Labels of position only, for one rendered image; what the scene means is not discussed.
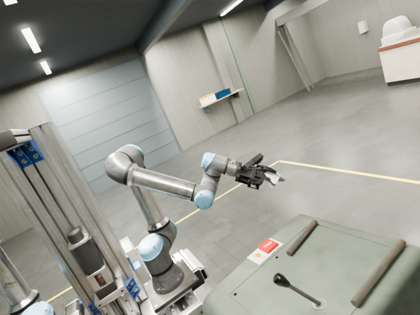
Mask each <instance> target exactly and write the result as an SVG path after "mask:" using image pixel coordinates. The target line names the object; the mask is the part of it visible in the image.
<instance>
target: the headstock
mask: <svg viewBox="0 0 420 315"><path fill-rule="evenodd" d="M313 219H315V220H316V221H317V225H316V226H315V227H314V229H313V230H312V231H311V232H310V233H309V235H308V236H307V237H306V238H305V240H304V241H303V242H302V243H301V245H300V246H299V247H298V248H297V249H296V250H295V252H294V253H293V254H292V256H288V255H287V253H286V251H287V250H288V249H289V248H290V247H291V245H292V244H293V243H294V242H295V240H296V239H297V238H298V237H299V236H300V235H301V233H302V232H303V231H304V230H305V229H306V228H307V226H308V225H309V224H310V223H311V221H312V220H313ZM271 239H274V240H276V241H279V242H280V243H283V245H282V246H281V247H280V248H279V249H277V250H276V251H275V252H274V253H272V254H271V255H270V256H269V257H268V258H267V259H266V260H265V261H263V262H262V263H261V264H260V265H258V264H257V263H255V262H253V261H252V260H250V259H248V258H247V259H246V260H245V261H244V262H243V263H241V264H240V265H239V266H238V267H237V268H236V269H235V270H234V271H233V272H232V273H231V274H230V275H228V276H227V277H226V278H225V279H224V280H223V281H222V282H220V283H219V284H218V285H217V286H216V287H215V288H214V289H213V290H212V291H211V292H210V293H209V294H208V295H207V296H206V297H205V299H204V301H203V304H202V313H203V315H420V247H416V246H412V245H410V244H406V245H405V246H404V247H403V249H402V250H401V252H400V253H399V254H398V255H397V257H396V258H395V260H394V261H393V262H392V263H391V265H390V266H389V267H388V268H387V270H386V271H385V273H384V274H383V275H382V276H381V278H380V279H379V281H378V282H377V283H376V285H375V286H374V287H373V288H372V290H371V291H370V292H369V294H368V295H367V296H366V298H365V299H364V301H363V302H362V303H361V304H360V306H359V307H355V306H353V305H352V303H351V299H352V298H353V297H354V295H355V294H356V293H357V292H358V291H359V289H360V288H361V286H362V285H363V284H364V283H365V282H366V280H367V279H368V277H369V276H370V275H371V274H372V273H373V271H374V270H375V269H376V268H377V266H378V265H379V264H380V262H381V261H382V260H383V259H384V257H385V256H386V255H387V253H388V252H389V251H390V250H391V248H392V247H393V246H394V245H395V243H396V242H397V241H395V240H392V239H388V238H385V237H381V236H377V235H375V234H371V233H368V232H364V231H360V230H357V229H353V228H350V227H346V226H342V225H340V224H336V223H333V222H329V221H325V220H322V219H318V218H315V217H311V216H307V215H304V214H299V215H298V216H296V217H295V218H294V219H293V220H292V221H291V222H289V223H288V224H287V225H285V226H284V227H283V228H282V229H281V230H280V231H278V232H277V233H276V234H275V235H274V236H273V237H271ZM276 273H281V274H283V275H284V276H285V277H286V278H287V280H288V281H289V282H290V284H292V285H293V286H295V287H297V288H298V289H300V290H302V291H303V292H305V293H306V294H308V295H310V296H312V297H313V298H315V299H317V298H321V299H324V300H325V302H326V307H325V308H323V309H316V308H315V307H314V306H313V302H311V301H310V300H308V299H306V298H305V297H303V296H301V295H300V294H298V293H296V292H295V291H293V290H292V289H289V288H286V287H281V286H277V285H276V284H274V282H273V277H274V275H275V274H276Z"/></svg>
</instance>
